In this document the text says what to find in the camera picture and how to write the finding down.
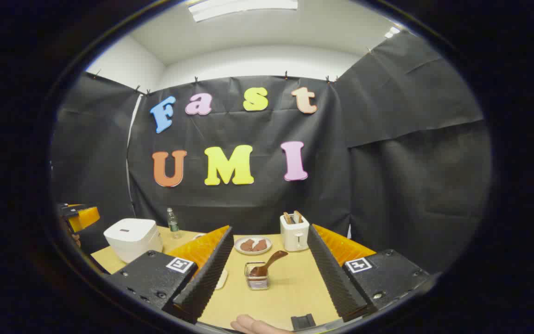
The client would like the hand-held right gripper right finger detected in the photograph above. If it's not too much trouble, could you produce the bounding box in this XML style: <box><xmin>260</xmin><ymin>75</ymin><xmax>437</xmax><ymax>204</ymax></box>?
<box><xmin>307</xmin><ymin>224</ymin><xmax>431</xmax><ymax>322</ymax></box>

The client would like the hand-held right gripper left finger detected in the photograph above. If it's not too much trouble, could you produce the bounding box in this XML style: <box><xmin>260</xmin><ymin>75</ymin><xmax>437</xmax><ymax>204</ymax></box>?
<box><xmin>105</xmin><ymin>226</ymin><xmax>234</xmax><ymax>324</ymax></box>

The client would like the white round plate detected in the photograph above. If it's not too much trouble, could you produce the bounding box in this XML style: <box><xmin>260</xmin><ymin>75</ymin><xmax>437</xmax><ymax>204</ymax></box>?
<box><xmin>234</xmin><ymin>236</ymin><xmax>273</xmax><ymax>255</ymax></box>

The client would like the metal wire chopstick holder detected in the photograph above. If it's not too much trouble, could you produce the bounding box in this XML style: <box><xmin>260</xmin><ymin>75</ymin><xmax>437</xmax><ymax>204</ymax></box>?
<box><xmin>244</xmin><ymin>262</ymin><xmax>270</xmax><ymax>291</ymax></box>

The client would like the white toaster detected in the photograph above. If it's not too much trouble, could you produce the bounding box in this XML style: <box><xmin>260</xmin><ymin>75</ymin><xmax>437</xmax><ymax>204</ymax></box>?
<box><xmin>280</xmin><ymin>213</ymin><xmax>310</xmax><ymax>252</ymax></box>

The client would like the clear plastic water bottle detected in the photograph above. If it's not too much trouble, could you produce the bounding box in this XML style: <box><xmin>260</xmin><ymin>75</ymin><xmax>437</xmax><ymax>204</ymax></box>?
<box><xmin>166</xmin><ymin>207</ymin><xmax>180</xmax><ymax>239</ymax></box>

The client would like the white rice cooker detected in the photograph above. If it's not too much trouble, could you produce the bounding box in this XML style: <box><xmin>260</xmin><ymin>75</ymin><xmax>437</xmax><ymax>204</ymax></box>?
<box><xmin>103</xmin><ymin>218</ymin><xmax>163</xmax><ymax>263</ymax></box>

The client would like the black backdrop cloth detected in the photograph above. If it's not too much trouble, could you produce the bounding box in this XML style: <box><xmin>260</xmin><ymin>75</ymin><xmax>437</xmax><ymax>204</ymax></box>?
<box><xmin>50</xmin><ymin>30</ymin><xmax>492</xmax><ymax>274</ymax></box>

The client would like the brown wooden spoon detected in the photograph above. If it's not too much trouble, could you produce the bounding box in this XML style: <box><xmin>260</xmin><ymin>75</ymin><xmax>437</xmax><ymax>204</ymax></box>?
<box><xmin>248</xmin><ymin>250</ymin><xmax>289</xmax><ymax>277</ymax></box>

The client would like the large ceiling light panel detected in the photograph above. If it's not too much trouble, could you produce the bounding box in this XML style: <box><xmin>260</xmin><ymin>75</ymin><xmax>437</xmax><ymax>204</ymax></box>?
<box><xmin>188</xmin><ymin>0</ymin><xmax>299</xmax><ymax>23</ymax></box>

